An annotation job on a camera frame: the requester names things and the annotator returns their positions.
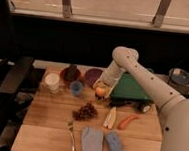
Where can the metal spoon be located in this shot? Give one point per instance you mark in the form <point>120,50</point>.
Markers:
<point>70,127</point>

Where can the red bowl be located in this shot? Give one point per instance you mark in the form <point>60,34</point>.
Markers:
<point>63,75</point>

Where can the dark grape bunch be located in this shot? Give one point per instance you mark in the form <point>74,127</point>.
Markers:
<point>86,112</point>

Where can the grey-blue cloth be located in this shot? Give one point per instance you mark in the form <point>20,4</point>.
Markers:
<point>91,139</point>

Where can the dark cup in red bowl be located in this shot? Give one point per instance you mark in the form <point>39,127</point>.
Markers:
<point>71,72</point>

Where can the metal cup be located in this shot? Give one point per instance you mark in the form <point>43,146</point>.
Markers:
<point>100,99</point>

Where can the purple bowl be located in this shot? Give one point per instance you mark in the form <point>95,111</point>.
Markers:
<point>91,76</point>

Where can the yellow-red apple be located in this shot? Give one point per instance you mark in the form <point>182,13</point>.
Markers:
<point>100,91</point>

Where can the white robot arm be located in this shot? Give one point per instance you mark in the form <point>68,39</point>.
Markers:
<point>172,106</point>

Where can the black office chair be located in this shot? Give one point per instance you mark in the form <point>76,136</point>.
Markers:
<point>14,69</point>

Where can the white cup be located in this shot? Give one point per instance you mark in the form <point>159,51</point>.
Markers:
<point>52,82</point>

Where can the yellow banana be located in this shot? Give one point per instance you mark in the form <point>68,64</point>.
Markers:
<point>110,118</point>

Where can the black flashlight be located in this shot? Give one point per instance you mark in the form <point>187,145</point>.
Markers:
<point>143,107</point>

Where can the blue cup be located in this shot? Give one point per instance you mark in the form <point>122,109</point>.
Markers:
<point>76,88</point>

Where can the orange carrot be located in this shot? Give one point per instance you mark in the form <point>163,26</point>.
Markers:
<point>126,121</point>

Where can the green plastic tray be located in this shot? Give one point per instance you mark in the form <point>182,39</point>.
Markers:
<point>128,88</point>

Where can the blue-black device at right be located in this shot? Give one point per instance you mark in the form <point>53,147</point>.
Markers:
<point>178,79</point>

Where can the window frame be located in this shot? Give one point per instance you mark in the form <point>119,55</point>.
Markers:
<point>161,15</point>

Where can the blue sponge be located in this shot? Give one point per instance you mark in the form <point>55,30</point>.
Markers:
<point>113,141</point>

